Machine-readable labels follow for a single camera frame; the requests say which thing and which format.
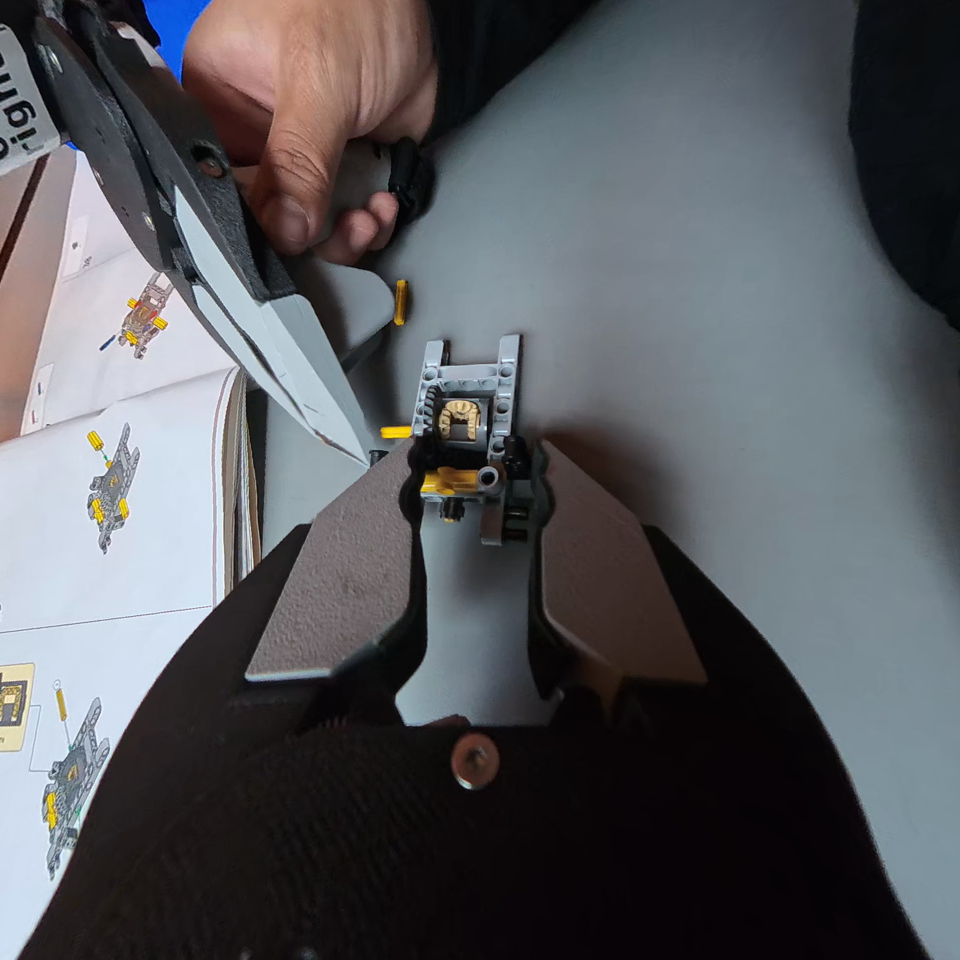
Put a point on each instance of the blue plastic bin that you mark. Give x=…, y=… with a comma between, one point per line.
x=169, y=37

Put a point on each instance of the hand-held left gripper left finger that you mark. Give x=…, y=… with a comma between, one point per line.
x=337, y=600

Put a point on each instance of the person's right forearm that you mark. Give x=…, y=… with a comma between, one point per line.
x=487, y=52

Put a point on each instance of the yellow lego axle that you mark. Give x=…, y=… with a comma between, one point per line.
x=395, y=431
x=401, y=302

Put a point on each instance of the tan lego bevel gear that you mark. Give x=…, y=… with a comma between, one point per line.
x=459, y=418

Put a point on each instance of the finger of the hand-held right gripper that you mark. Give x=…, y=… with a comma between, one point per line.
x=255, y=352
x=300, y=345

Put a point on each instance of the lego instruction booklet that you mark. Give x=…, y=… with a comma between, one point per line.
x=112, y=525

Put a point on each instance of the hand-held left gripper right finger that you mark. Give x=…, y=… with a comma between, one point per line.
x=615, y=600

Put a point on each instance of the grey lego frame assembly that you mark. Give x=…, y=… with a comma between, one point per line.
x=510, y=360

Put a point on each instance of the grey lego differential housing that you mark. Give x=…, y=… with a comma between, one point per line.
x=490, y=421

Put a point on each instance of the person's right hand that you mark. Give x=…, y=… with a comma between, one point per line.
x=322, y=67

